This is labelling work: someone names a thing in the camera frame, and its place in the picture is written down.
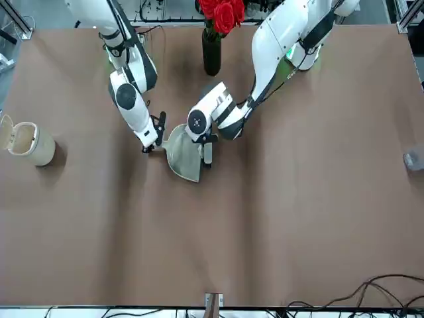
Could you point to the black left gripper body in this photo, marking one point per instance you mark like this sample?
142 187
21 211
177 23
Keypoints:
207 138

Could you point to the white brush black bristles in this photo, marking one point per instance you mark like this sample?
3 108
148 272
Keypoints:
208 154

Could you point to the pale green plastic dustpan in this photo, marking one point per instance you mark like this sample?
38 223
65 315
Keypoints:
183 159

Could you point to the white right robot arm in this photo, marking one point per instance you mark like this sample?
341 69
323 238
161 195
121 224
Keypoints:
132 109

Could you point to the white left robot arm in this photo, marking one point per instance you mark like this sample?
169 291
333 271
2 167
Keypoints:
281 36

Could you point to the small cream bin with lid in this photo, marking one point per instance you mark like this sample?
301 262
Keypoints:
33 145

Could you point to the black vase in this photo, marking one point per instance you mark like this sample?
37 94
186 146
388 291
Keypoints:
212 53

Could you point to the red roses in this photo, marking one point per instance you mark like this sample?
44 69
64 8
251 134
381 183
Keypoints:
222 13

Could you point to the metal table clamp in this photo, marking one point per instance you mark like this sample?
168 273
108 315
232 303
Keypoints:
213 304

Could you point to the clear bottle blue cap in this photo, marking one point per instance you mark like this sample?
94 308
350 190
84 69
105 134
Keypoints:
414 160

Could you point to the aluminium frame post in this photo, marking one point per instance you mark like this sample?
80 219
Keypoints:
409 16

